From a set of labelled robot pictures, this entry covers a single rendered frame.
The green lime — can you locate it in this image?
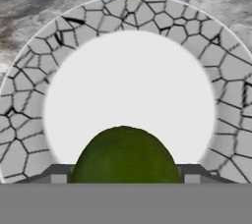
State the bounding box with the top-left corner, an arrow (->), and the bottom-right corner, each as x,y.
67,125 -> 182,185

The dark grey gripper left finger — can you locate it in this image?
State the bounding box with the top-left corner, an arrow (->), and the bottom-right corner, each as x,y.
14,164 -> 75,185

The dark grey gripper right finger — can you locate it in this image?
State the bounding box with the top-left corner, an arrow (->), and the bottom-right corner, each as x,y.
176,163 -> 238,185

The white plate with crackle rim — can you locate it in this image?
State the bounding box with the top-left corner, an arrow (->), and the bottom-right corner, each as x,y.
0,0 -> 252,185

